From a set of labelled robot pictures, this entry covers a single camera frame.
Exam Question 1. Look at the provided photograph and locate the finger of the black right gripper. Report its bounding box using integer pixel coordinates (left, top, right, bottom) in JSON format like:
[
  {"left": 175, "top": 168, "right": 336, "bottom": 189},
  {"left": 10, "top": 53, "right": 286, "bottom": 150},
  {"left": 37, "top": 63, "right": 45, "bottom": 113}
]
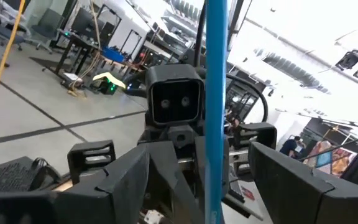
[
  {"left": 227, "top": 122, "right": 278, "bottom": 175},
  {"left": 67, "top": 139, "right": 205, "bottom": 224}
]

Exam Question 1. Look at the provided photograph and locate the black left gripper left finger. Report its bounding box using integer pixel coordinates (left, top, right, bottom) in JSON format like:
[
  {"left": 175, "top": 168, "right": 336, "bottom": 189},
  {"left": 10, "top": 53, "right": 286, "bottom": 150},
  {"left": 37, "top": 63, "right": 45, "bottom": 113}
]
[{"left": 54, "top": 144, "right": 151, "bottom": 224}]

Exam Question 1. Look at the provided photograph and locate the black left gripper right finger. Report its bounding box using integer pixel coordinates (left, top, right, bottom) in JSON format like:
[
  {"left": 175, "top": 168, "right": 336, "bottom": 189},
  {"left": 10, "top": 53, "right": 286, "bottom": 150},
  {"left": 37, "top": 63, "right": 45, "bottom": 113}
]
[{"left": 249, "top": 141, "right": 358, "bottom": 224}]

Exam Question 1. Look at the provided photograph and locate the blue coloured pencil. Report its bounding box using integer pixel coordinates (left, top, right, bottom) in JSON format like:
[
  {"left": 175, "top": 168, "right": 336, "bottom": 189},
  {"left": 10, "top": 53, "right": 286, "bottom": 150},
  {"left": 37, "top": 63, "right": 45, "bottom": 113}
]
[{"left": 204, "top": 0, "right": 229, "bottom": 224}]

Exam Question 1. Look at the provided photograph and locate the grey office chair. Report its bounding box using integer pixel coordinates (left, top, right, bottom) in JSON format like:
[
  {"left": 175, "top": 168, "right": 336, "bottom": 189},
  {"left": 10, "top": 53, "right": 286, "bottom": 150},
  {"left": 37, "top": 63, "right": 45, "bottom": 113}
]
[{"left": 29, "top": 7, "right": 65, "bottom": 54}]

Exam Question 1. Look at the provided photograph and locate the white-framed blue office chair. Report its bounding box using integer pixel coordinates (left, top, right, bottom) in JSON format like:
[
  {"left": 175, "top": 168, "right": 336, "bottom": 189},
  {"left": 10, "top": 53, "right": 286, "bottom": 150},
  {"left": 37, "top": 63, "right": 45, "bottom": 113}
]
[{"left": 0, "top": 0, "right": 32, "bottom": 57}]

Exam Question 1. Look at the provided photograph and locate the person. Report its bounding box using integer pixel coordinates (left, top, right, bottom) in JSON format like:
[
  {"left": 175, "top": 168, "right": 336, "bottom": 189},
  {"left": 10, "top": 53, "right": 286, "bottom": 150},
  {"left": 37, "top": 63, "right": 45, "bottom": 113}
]
[{"left": 280, "top": 136, "right": 306, "bottom": 158}]

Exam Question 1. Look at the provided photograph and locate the grey desk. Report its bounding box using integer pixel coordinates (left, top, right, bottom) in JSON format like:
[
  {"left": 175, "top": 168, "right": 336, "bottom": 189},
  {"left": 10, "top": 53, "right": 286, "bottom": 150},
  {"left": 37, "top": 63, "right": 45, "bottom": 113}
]
[{"left": 228, "top": 174, "right": 264, "bottom": 220}]

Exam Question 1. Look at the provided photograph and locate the small red item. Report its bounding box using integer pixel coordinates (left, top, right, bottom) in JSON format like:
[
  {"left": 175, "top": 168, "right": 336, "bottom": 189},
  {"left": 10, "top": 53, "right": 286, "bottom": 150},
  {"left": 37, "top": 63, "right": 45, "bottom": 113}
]
[{"left": 241, "top": 185, "right": 256, "bottom": 202}]

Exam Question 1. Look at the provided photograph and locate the black keyboard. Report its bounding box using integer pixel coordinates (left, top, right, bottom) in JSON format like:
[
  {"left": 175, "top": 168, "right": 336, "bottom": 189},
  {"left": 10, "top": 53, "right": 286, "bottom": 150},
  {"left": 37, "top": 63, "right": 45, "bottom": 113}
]
[{"left": 228, "top": 179, "right": 245, "bottom": 203}]

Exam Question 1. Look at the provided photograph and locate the colourful patterned cloth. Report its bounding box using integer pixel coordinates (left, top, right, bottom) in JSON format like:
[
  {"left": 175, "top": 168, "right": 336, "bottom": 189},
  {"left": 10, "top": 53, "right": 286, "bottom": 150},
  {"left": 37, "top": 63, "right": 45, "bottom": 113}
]
[{"left": 305, "top": 139, "right": 358, "bottom": 178}]

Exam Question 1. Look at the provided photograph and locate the black computer with green lights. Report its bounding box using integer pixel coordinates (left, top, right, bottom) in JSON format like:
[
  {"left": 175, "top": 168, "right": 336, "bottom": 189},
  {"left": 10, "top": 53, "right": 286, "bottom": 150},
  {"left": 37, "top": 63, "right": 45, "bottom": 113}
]
[{"left": 99, "top": 77, "right": 119, "bottom": 96}]

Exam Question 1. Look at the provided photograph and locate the white box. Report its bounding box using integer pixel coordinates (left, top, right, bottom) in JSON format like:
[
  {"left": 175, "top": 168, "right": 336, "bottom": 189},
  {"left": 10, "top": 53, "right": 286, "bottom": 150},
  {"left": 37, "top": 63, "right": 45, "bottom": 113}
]
[{"left": 63, "top": 72, "right": 84, "bottom": 83}]

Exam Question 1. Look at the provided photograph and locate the black desk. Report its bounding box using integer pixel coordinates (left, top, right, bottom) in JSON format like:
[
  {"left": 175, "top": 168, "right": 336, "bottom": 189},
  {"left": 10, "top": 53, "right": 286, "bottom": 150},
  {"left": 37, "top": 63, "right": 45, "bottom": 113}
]
[{"left": 53, "top": 29, "right": 105, "bottom": 78}]

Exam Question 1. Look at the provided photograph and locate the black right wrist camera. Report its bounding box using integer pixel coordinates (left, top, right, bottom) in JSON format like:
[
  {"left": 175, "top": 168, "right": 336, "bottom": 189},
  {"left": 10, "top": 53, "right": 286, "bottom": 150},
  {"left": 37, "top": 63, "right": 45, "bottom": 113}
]
[{"left": 145, "top": 63, "right": 206, "bottom": 128}]

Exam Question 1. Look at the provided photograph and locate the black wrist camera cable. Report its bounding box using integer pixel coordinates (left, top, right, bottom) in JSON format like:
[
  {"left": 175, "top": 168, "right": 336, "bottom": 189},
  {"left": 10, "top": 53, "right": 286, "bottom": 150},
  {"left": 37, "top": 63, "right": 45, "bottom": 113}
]
[{"left": 225, "top": 73, "right": 269, "bottom": 124}]

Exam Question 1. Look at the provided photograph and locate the yellow hanging cable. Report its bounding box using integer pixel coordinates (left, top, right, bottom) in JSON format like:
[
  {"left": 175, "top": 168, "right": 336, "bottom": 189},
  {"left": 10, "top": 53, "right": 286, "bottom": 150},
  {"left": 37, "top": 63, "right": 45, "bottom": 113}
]
[{"left": 0, "top": 0, "right": 27, "bottom": 147}]

